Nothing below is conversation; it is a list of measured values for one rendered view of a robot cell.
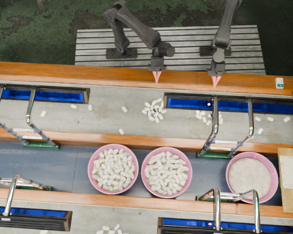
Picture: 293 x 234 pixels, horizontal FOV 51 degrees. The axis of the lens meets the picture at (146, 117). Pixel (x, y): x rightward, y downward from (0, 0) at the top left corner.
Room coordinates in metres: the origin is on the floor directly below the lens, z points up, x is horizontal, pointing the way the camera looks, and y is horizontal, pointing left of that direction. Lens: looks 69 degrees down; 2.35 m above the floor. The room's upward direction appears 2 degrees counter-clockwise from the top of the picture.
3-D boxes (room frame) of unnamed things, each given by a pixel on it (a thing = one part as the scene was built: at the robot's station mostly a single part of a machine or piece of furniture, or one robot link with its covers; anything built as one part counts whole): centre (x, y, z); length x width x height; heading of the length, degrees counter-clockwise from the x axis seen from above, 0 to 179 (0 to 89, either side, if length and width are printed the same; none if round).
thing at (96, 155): (0.32, 0.18, 0.72); 0.27 x 0.27 x 0.10
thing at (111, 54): (1.08, 0.15, 0.71); 0.20 x 0.07 x 0.08; 90
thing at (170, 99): (0.55, -0.39, 1.08); 0.62 x 0.08 x 0.07; 85
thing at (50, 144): (0.56, 0.59, 0.90); 0.20 x 0.19 x 0.45; 85
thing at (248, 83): (0.86, 0.02, 0.67); 1.81 x 0.12 x 0.19; 85
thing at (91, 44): (0.83, -0.15, 0.65); 1.20 x 0.90 x 0.04; 90
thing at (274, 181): (0.25, -0.53, 0.72); 0.27 x 0.27 x 0.10
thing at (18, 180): (0.16, 0.63, 0.90); 0.20 x 0.19 x 0.45; 85
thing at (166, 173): (0.30, -0.10, 0.72); 0.24 x 0.24 x 0.06
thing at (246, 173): (0.25, -0.53, 0.71); 0.22 x 0.22 x 0.06
